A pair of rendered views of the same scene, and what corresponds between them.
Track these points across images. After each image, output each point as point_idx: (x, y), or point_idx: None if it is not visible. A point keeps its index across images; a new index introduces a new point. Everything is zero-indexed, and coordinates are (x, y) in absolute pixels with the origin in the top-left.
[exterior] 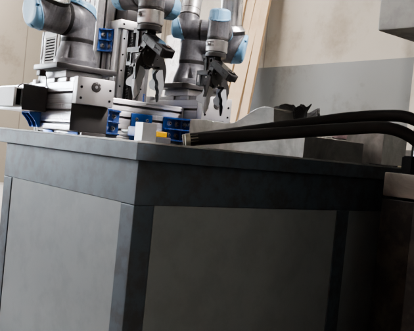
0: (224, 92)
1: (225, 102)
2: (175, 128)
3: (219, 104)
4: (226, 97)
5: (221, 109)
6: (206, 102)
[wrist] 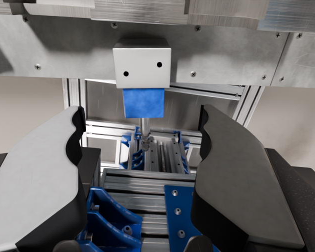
0: (7, 214)
1: (37, 137)
2: (106, 248)
3: (82, 153)
4: None
5: (79, 121)
6: (240, 124)
